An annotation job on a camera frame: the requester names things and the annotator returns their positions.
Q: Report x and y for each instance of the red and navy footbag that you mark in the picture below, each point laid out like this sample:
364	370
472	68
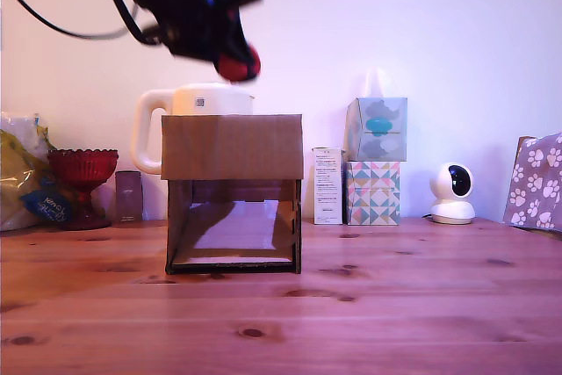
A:
239	68

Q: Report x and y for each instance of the grey cloud print tissue box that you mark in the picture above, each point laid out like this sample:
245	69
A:
377	129

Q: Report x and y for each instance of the cream electric kettle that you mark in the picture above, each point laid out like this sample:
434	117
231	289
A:
211	100

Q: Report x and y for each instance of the yellow and white plastic bag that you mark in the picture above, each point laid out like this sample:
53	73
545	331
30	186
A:
17	164

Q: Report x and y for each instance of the tall white printed carton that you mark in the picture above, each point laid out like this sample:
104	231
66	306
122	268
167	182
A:
328	186

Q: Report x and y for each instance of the small white round camera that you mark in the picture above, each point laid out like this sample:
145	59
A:
452	195

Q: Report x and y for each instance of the red glass goblet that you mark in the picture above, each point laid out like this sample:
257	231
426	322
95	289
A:
83	168

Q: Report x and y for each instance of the geometric patterned box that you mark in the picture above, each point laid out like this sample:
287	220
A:
373	192

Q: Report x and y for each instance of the grey paw print cloth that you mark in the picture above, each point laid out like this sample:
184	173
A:
535	182

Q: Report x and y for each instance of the white tissue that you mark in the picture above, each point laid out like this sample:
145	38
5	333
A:
374	83

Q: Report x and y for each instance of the cardboard dice tower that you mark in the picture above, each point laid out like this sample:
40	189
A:
232	146

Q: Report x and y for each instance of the small dark grey box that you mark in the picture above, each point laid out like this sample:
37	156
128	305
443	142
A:
129	197

